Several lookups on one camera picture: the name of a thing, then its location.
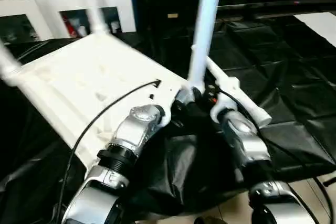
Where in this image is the white plastic table leg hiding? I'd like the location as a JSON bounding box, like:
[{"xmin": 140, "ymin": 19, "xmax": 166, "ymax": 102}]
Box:
[
  {"xmin": 80, "ymin": 0, "xmax": 111, "ymax": 36},
  {"xmin": 0, "ymin": 37, "xmax": 24, "ymax": 86},
  {"xmin": 205, "ymin": 55, "xmax": 273, "ymax": 125},
  {"xmin": 187, "ymin": 0, "xmax": 226, "ymax": 89}
]

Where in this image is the white plastic table top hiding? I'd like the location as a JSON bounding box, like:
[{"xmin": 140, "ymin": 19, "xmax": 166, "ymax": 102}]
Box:
[{"xmin": 2, "ymin": 33, "xmax": 196, "ymax": 173}]

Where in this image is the black plastic mat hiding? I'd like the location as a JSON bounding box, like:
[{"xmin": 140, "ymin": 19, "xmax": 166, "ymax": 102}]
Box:
[{"xmin": 0, "ymin": 15, "xmax": 336, "ymax": 214}]

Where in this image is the white flat board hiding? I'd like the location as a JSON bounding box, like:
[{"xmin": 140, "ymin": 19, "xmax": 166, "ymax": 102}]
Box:
[{"xmin": 293, "ymin": 11, "xmax": 336, "ymax": 47}]

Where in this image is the red white bottle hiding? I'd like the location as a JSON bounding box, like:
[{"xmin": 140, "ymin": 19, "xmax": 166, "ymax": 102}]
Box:
[{"xmin": 64, "ymin": 16, "xmax": 77, "ymax": 38}]

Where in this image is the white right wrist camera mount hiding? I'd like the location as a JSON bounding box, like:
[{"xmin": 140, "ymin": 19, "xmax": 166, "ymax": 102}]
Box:
[{"xmin": 209, "ymin": 76, "xmax": 242, "ymax": 124}]

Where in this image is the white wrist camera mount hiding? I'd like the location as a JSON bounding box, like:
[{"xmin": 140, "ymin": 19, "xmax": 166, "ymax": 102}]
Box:
[
  {"xmin": 209, "ymin": 76, "xmax": 242, "ymax": 124},
  {"xmin": 146, "ymin": 81, "xmax": 185, "ymax": 128}
]

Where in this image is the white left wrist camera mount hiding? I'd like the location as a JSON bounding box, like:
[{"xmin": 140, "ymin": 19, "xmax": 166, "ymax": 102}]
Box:
[{"xmin": 146, "ymin": 81, "xmax": 185, "ymax": 128}]

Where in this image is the black left wrist camera cable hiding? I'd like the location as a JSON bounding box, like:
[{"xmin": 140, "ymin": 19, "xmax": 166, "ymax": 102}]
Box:
[{"xmin": 56, "ymin": 79, "xmax": 163, "ymax": 220}]

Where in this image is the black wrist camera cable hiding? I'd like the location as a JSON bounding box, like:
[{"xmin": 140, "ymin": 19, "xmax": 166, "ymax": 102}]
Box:
[
  {"xmin": 217, "ymin": 89, "xmax": 332, "ymax": 210},
  {"xmin": 56, "ymin": 79, "xmax": 163, "ymax": 220}
]

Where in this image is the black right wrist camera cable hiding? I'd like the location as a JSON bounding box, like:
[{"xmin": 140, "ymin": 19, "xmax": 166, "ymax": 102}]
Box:
[{"xmin": 217, "ymin": 89, "xmax": 332, "ymax": 210}]

